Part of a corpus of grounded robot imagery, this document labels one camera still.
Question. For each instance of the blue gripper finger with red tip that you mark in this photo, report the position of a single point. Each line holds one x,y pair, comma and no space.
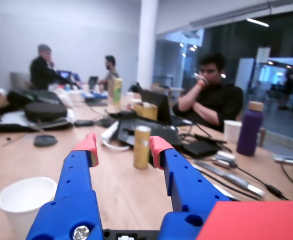
74,185
186,185

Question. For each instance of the black flat box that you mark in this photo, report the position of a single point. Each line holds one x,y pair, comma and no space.
201,148

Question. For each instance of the tape-wrapped utensil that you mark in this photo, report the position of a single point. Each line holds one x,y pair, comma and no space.
236,178

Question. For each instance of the white paper cup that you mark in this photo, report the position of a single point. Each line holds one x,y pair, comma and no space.
24,200
232,132

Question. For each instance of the black round lid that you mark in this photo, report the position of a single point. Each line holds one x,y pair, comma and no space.
46,140

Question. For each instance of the yellow drink can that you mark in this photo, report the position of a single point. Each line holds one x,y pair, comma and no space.
141,150

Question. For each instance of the black electronic device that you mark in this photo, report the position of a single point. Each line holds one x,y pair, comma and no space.
126,132

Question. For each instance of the black zip bag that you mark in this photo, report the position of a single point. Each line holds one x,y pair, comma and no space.
45,111

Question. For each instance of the black laptop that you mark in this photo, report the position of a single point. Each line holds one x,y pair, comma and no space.
159,107

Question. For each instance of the purple bottle wooden cap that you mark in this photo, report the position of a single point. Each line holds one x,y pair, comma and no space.
250,132

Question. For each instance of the yellow cardboard box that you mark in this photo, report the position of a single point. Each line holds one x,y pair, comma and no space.
146,111

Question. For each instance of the person in black shirt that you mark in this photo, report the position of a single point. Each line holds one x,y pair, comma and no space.
216,100

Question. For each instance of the silver usb hub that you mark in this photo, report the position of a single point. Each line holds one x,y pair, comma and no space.
285,158

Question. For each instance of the yellow-green carton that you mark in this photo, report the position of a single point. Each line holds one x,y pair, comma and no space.
117,91

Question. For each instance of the laptop with blue screen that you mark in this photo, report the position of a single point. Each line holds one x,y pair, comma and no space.
66,76

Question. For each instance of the gray-haired person black jacket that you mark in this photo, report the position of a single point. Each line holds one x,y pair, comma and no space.
41,72

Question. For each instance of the bearded person gray shirt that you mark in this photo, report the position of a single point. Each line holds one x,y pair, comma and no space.
111,73

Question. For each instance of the red wrist camera mount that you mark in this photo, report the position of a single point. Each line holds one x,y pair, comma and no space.
256,222

